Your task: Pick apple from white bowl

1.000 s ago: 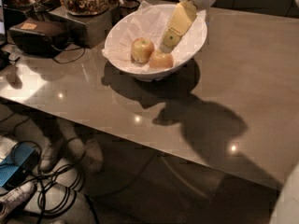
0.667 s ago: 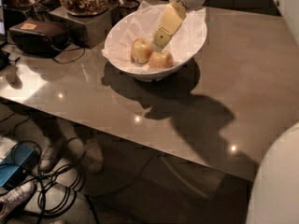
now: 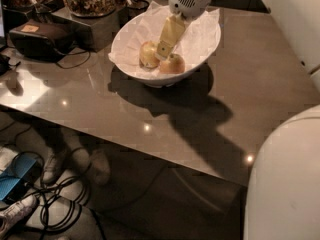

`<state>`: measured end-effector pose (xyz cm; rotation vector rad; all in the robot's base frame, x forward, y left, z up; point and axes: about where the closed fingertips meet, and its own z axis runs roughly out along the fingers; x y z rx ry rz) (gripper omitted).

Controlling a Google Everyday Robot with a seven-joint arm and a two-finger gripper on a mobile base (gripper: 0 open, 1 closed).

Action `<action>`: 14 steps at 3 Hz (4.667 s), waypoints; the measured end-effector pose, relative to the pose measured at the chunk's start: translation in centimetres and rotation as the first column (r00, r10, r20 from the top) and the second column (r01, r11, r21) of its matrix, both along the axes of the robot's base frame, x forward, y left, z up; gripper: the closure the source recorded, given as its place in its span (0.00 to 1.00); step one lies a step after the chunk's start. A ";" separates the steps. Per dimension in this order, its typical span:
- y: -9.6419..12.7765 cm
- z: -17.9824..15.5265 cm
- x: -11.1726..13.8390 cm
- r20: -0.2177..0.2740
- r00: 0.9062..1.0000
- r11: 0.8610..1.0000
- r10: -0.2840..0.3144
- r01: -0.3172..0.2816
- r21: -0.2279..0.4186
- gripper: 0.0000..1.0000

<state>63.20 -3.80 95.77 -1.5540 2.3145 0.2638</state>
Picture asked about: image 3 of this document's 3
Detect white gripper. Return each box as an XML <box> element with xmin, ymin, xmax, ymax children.
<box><xmin>156</xmin><ymin>0</ymin><xmax>212</xmax><ymax>60</ymax></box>

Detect yellow-red apple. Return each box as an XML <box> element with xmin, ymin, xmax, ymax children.
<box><xmin>139</xmin><ymin>41</ymin><xmax>160</xmax><ymax>69</ymax></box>
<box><xmin>159</xmin><ymin>54</ymin><xmax>185</xmax><ymax>74</ymax></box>

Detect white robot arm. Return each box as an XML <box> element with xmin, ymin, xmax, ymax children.
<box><xmin>218</xmin><ymin>0</ymin><xmax>320</xmax><ymax>240</ymax></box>

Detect white bowl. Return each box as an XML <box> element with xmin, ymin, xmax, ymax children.
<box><xmin>110</xmin><ymin>4</ymin><xmax>222</xmax><ymax>88</ymax></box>

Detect white paper liner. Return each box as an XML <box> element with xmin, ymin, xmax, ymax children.
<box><xmin>108</xmin><ymin>1</ymin><xmax>221</xmax><ymax>79</ymax></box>

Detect black cup with scoop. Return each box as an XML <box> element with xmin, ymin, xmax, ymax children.
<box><xmin>118</xmin><ymin>0</ymin><xmax>150</xmax><ymax>20</ymax></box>

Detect grey snack dispenser base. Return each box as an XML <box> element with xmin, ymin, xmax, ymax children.
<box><xmin>52</xmin><ymin>7</ymin><xmax>120</xmax><ymax>52</ymax></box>

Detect black VR headset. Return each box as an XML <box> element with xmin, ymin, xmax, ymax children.
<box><xmin>9</xmin><ymin>20</ymin><xmax>75</xmax><ymax>62</ymax></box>

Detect white shoe under table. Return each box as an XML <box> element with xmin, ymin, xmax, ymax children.
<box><xmin>42</xmin><ymin>148</ymin><xmax>69</xmax><ymax>185</ymax></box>

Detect blue box on floor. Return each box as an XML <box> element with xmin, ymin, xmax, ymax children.
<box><xmin>0</xmin><ymin>153</ymin><xmax>38</xmax><ymax>204</ymax></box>

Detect white sneaker lower left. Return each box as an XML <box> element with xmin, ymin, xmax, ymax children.
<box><xmin>0</xmin><ymin>195</ymin><xmax>38</xmax><ymax>240</ymax></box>

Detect black headset cable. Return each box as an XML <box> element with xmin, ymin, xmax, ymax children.
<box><xmin>54</xmin><ymin>48</ymin><xmax>92</xmax><ymax>70</ymax></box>

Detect black floor cables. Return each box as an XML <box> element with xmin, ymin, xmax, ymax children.
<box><xmin>9</xmin><ymin>147</ymin><xmax>108</xmax><ymax>240</ymax></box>

